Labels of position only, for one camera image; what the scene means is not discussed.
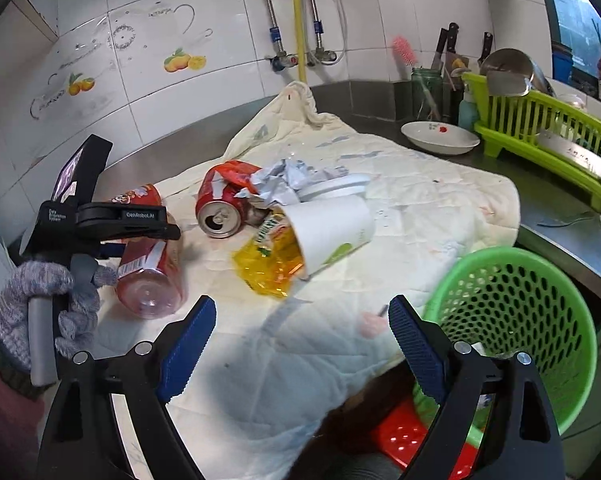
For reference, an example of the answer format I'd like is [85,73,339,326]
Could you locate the blue container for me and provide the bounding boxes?
[551,44,575,83]

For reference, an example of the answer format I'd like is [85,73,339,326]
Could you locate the pink brush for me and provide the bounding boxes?
[391,36,420,68]

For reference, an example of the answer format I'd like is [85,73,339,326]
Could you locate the red plastic basket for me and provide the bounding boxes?
[371,397,481,478]

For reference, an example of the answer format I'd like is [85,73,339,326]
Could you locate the yellow plastic bag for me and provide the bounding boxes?
[232,210,309,300]

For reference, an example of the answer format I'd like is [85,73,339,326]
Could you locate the white plastic lid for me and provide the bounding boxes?
[298,172,371,204]

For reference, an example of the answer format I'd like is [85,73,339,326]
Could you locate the red soda can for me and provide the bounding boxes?
[195,160,264,239]

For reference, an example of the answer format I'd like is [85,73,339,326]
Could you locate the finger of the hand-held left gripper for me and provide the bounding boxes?
[96,224,182,261]

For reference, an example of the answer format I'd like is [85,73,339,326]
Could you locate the crumpled white paper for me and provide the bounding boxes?
[238,157,352,208]

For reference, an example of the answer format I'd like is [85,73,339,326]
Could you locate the black handled knife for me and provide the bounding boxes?
[478,31,494,68]
[431,22,460,71]

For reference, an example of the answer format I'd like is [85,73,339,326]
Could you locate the person's left hand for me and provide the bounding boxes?
[0,259,118,373]

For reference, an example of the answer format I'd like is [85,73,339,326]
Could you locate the red plastic bottle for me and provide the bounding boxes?
[111,183,187,320]

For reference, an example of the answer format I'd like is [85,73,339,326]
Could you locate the braided metal hose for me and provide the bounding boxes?
[255,0,286,58]
[303,0,326,53]

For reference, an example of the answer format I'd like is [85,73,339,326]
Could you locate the green dish rack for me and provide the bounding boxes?
[461,72,601,213]

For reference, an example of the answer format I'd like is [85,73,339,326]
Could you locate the cream quilted cloth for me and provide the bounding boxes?
[88,81,521,480]

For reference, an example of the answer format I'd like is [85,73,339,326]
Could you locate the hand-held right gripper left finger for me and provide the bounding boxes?
[39,295,217,480]

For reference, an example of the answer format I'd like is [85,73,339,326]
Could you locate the teal bottle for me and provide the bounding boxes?
[458,95,481,131]

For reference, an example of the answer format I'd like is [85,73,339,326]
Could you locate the person's left forearm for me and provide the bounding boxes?
[0,324,57,480]

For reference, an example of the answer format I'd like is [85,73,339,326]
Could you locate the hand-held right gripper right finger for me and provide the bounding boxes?
[388,295,566,480]

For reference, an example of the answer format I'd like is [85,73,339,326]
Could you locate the green plastic basket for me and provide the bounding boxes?
[413,246,599,453]

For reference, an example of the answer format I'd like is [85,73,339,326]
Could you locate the metal pot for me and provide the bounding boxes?
[481,48,556,98]

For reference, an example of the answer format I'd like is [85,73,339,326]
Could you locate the metal pan with handle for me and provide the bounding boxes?
[538,130,601,181]

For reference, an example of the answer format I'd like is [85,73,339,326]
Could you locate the green glass jar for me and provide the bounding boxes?
[411,66,444,122]

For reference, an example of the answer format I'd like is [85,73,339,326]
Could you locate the metal spoon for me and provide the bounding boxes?
[535,210,601,228]

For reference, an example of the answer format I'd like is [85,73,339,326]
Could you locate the white paper cup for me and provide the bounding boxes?
[279,195,376,281]

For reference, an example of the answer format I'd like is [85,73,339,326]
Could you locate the yellow hose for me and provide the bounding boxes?
[293,0,310,83]

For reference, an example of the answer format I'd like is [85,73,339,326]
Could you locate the white ceramic bowl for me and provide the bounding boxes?
[401,121,481,156]

